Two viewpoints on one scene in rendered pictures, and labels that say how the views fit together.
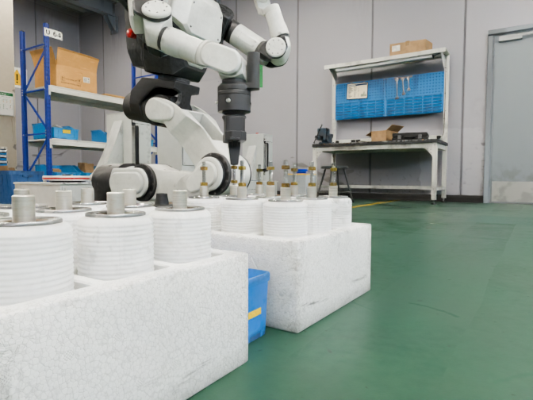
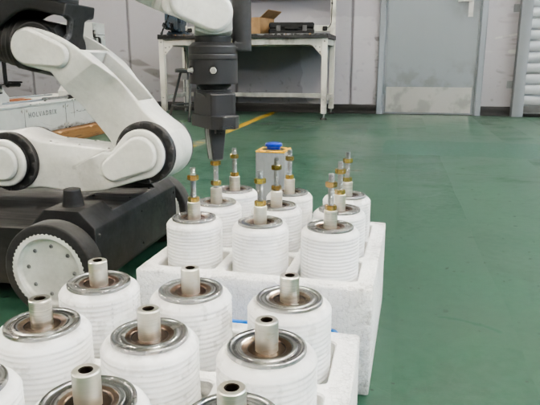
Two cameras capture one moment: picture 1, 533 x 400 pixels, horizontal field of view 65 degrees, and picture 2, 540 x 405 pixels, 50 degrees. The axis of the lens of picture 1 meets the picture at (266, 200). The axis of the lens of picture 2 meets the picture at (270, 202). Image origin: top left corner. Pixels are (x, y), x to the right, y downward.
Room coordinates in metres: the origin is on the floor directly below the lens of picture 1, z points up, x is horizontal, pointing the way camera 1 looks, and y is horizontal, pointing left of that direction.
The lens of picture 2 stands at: (0.09, 0.37, 0.51)
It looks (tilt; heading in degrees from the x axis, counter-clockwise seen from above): 14 degrees down; 339
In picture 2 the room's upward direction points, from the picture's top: straight up
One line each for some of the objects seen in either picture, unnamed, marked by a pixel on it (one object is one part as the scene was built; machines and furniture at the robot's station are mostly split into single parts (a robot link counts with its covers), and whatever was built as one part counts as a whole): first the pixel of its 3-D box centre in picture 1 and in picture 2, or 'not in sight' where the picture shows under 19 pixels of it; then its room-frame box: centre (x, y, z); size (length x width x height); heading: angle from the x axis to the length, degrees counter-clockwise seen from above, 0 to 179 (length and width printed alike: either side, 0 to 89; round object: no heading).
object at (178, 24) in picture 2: (324, 135); (173, 22); (5.64, -0.76, 0.87); 0.41 x 0.17 x 0.25; 147
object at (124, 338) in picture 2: (63, 210); (149, 336); (0.62, 0.30, 0.25); 0.08 x 0.08 x 0.01
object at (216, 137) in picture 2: (234, 152); (218, 143); (1.12, 0.08, 0.37); 0.03 x 0.02 x 0.06; 100
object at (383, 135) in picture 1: (384, 135); (256, 23); (5.62, -1.56, 0.87); 0.40 x 0.30 x 0.23; 43
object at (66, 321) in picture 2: (21, 207); (42, 325); (0.68, 0.40, 0.25); 0.08 x 0.08 x 0.01
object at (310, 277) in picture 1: (270, 260); (276, 286); (1.07, -0.01, 0.09); 0.39 x 0.39 x 0.18; 56
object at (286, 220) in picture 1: (285, 243); (329, 280); (0.90, -0.04, 0.16); 0.10 x 0.10 x 0.18
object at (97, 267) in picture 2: (87, 196); (98, 272); (0.78, 0.33, 0.26); 0.02 x 0.02 x 0.03
